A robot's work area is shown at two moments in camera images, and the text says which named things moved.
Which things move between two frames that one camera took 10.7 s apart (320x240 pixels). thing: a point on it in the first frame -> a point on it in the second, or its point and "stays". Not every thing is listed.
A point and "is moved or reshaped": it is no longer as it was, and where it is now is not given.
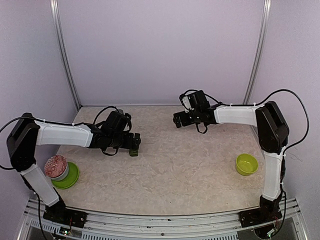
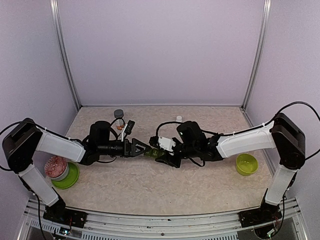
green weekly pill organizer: [133, 152] is moved or reshaped
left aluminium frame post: [55, 12] stays
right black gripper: [184, 121] -> [169, 160]
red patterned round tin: [56, 167] stays
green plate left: [72, 177] stays
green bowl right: [246, 164] stays
